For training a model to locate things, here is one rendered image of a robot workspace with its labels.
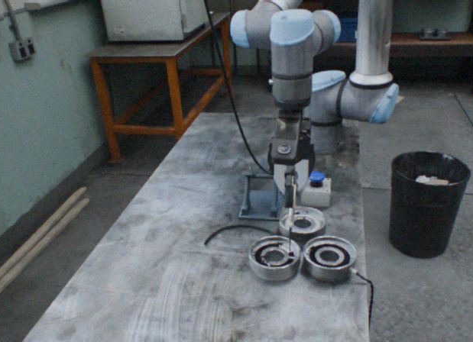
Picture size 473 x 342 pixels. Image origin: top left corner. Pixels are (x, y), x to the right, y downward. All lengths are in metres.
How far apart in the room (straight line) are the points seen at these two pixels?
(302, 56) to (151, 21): 2.35
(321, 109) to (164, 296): 0.73
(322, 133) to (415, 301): 0.98
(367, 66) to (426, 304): 1.16
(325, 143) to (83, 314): 0.84
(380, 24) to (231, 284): 0.75
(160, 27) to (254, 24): 2.16
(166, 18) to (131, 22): 0.25
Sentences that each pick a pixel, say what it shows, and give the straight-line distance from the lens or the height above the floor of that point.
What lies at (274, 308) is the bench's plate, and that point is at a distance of 0.86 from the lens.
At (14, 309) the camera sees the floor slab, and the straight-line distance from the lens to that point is 2.28.
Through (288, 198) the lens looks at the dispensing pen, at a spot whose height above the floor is 0.93.
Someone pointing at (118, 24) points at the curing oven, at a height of 0.92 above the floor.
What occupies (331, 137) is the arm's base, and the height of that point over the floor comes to 0.85.
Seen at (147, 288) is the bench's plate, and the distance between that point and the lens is 0.93.
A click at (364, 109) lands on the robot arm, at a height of 0.96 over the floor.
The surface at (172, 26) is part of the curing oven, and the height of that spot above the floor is 0.90.
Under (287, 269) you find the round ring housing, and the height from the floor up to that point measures 0.83.
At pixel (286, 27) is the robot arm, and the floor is 1.27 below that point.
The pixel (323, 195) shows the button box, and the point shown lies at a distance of 1.11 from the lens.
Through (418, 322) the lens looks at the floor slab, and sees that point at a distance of 2.00.
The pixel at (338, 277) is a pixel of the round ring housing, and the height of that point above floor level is 0.82.
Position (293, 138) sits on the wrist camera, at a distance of 0.81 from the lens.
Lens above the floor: 1.42
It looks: 29 degrees down
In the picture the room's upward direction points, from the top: 4 degrees counter-clockwise
